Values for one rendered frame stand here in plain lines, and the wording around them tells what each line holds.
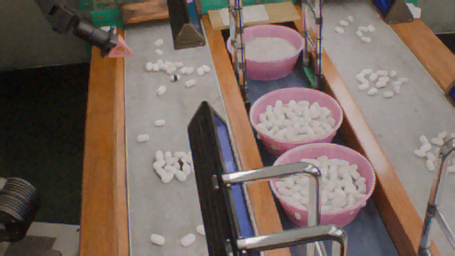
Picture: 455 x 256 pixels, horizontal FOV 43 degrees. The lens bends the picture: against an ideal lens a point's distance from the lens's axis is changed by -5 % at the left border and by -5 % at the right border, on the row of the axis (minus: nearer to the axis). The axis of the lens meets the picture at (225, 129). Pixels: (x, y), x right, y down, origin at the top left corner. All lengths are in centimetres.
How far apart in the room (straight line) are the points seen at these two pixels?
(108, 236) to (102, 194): 15
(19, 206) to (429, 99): 122
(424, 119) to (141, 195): 84
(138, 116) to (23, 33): 179
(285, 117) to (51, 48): 201
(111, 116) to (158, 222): 46
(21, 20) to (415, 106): 233
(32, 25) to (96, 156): 190
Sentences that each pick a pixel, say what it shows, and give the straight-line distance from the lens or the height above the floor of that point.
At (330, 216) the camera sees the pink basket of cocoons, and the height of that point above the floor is 75.
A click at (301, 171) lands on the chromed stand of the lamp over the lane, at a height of 111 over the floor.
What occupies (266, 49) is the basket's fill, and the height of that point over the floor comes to 73.
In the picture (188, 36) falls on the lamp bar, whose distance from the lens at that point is 151.
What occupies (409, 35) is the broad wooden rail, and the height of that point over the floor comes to 76.
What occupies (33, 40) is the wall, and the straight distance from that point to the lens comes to 353.
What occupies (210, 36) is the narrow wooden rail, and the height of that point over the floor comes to 76.
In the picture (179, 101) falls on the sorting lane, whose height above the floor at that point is 74.
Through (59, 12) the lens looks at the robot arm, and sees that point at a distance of 186.
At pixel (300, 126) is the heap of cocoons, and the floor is 73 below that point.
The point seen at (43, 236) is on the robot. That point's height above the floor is 48.
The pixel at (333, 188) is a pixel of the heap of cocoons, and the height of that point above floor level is 73.
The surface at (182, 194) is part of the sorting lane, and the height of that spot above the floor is 74.
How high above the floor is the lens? 177
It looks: 36 degrees down
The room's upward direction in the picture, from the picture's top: 5 degrees counter-clockwise
